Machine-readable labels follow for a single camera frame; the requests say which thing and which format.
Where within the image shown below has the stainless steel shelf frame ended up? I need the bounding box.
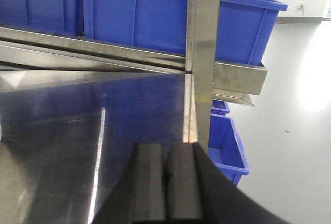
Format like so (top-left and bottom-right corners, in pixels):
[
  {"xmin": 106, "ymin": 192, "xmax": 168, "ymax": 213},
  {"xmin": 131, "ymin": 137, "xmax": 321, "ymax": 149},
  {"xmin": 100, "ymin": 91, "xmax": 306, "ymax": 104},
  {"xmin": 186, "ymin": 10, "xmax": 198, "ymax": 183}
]
[{"xmin": 0, "ymin": 0, "xmax": 268, "ymax": 224}]

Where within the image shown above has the blue crate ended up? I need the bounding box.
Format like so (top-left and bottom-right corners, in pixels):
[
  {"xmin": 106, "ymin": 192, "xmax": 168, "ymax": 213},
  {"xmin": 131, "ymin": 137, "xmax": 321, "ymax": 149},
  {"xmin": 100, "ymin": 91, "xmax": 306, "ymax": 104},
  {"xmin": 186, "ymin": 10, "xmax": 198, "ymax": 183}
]
[
  {"xmin": 208, "ymin": 100, "xmax": 250, "ymax": 185},
  {"xmin": 82, "ymin": 0, "xmax": 288, "ymax": 65},
  {"xmin": 1, "ymin": 0, "xmax": 83, "ymax": 36}
]

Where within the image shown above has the blue crate upper left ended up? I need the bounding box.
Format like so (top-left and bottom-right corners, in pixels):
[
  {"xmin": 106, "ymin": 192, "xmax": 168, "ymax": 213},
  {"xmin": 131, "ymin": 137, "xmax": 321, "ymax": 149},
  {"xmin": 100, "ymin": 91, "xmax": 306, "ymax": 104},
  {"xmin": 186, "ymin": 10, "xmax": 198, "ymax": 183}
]
[{"xmin": 1, "ymin": 0, "xmax": 83, "ymax": 36}]

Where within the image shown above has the blue crate lower right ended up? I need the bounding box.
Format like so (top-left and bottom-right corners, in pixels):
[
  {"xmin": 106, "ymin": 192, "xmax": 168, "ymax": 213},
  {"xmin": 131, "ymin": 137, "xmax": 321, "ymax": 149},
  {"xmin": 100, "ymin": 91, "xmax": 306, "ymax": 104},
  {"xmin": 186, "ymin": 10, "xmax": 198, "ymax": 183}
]
[{"xmin": 208, "ymin": 100, "xmax": 250, "ymax": 185}]

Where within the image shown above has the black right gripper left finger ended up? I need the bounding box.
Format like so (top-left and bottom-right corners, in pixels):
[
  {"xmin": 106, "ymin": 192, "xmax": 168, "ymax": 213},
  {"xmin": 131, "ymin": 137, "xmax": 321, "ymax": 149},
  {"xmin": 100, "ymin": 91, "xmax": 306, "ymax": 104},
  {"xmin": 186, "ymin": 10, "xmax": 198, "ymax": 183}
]
[{"xmin": 93, "ymin": 143, "xmax": 166, "ymax": 223}]

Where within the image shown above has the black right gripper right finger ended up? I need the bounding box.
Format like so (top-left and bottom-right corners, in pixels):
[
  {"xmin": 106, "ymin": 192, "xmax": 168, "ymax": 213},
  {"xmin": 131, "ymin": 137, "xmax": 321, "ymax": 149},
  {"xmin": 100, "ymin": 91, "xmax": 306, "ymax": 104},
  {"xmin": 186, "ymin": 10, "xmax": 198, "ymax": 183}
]
[{"xmin": 167, "ymin": 143, "xmax": 285, "ymax": 223}]

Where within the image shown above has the blue crate upper right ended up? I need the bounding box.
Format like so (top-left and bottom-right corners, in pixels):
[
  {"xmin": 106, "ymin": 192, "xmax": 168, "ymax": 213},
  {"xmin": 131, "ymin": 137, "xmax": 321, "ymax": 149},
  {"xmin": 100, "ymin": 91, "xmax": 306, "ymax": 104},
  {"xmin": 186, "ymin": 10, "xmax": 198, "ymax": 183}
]
[{"xmin": 82, "ymin": 0, "xmax": 288, "ymax": 65}]

